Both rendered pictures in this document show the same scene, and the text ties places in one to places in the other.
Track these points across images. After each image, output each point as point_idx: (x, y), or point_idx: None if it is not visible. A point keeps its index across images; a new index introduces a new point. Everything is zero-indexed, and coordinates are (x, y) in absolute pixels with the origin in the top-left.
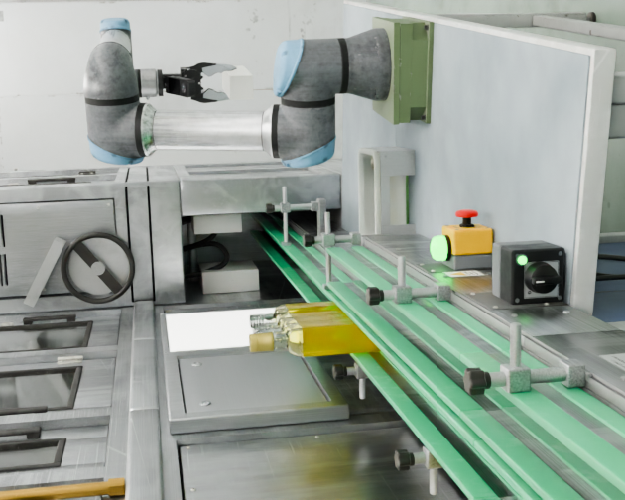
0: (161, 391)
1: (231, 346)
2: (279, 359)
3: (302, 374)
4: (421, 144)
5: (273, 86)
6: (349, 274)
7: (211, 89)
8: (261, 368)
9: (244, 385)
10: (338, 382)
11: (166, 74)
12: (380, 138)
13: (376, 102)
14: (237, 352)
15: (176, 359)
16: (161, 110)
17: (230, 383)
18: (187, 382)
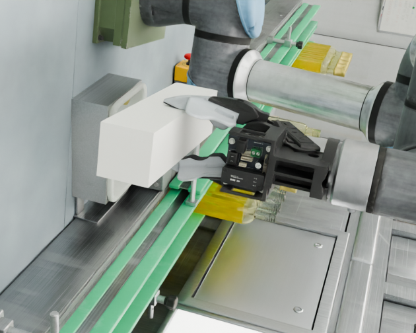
0: (338, 301)
1: (247, 332)
2: (222, 287)
3: (224, 255)
4: (118, 60)
5: (255, 31)
6: (138, 224)
7: (216, 152)
8: (247, 278)
9: (277, 258)
10: (185, 267)
11: (311, 158)
12: (34, 117)
13: (136, 36)
14: (250, 314)
15: (315, 322)
16: (368, 85)
17: (286, 265)
18: (319, 281)
